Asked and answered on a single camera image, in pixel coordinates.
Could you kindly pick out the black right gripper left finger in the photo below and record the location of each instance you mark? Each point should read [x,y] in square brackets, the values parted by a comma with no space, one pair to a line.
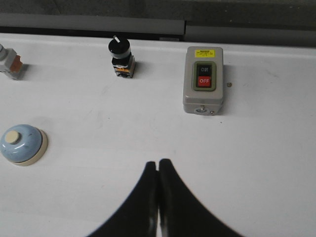
[138,215]

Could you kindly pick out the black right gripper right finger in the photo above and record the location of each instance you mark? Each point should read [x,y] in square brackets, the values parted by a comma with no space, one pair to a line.
[181,213]

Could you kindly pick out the light blue desk bell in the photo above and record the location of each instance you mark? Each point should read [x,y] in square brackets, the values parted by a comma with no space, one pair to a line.
[23,144]

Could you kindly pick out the grey stone counter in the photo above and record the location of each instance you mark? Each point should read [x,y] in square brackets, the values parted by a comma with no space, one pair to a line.
[267,22]

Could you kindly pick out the grey on-off switch box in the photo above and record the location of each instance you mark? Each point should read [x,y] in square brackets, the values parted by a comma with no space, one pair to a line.
[203,91]

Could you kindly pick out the black selector knob switch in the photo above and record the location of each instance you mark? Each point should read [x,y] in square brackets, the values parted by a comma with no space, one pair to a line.
[123,61]

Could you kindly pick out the green pushbutton switch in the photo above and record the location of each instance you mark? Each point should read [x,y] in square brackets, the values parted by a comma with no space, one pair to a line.
[10,63]

